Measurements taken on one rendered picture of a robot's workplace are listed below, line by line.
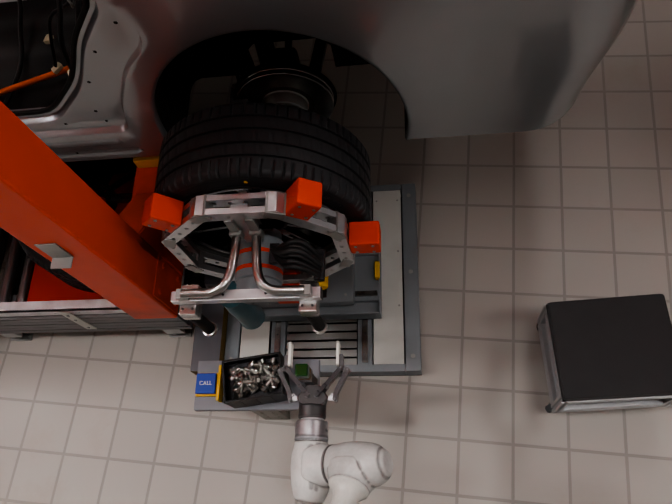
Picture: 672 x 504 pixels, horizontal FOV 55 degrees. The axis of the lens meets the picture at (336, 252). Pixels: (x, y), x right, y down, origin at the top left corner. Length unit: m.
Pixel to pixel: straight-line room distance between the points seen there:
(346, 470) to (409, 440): 0.99
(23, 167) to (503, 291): 1.88
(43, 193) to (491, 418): 1.78
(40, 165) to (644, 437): 2.19
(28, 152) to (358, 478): 1.07
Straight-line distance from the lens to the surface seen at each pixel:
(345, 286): 2.53
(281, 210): 1.70
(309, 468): 1.72
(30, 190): 1.61
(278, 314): 2.61
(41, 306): 2.77
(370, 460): 1.62
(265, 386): 2.13
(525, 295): 2.75
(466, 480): 2.59
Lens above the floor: 2.58
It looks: 65 degrees down
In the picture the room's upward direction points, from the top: 21 degrees counter-clockwise
